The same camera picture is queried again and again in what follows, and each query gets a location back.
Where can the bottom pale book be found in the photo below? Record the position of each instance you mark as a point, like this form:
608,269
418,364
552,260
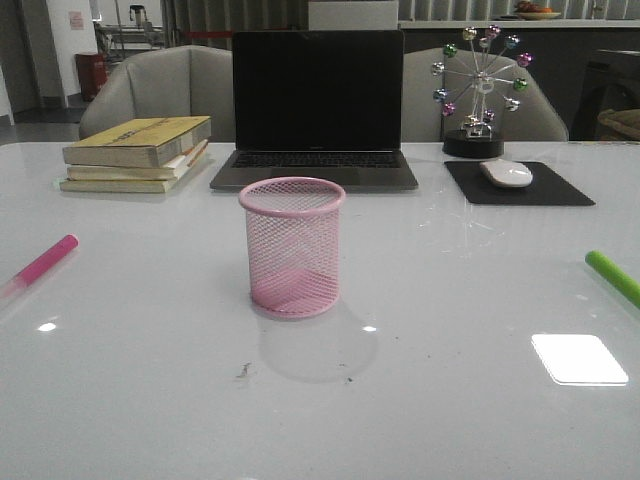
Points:
120,186

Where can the middle white book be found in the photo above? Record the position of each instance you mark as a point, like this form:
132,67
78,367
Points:
172,170

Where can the grey open laptop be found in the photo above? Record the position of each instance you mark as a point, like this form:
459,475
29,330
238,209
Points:
323,104

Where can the fruit bowl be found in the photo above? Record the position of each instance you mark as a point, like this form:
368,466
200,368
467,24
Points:
531,11

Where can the grey left armchair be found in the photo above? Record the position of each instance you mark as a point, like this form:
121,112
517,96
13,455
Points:
188,80

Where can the pink mesh pen holder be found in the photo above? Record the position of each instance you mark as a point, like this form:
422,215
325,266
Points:
292,230

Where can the red bin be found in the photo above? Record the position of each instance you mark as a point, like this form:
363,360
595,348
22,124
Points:
92,74

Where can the black mouse pad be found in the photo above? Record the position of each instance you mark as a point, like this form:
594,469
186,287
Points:
546,189

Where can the ferris wheel desk ornament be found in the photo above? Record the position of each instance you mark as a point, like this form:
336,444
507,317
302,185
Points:
468,78

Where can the pink marker pen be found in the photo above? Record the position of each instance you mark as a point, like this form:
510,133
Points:
37,268

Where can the white computer mouse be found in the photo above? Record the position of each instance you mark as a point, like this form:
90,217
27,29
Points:
506,173

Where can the green marker pen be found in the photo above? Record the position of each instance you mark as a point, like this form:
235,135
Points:
614,275

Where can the grey right armchair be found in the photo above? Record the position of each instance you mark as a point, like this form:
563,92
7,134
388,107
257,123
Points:
535,120

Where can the grey armchair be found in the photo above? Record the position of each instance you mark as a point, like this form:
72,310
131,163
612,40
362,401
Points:
535,120
188,80

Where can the yellow top book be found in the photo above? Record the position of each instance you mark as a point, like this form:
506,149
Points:
142,142

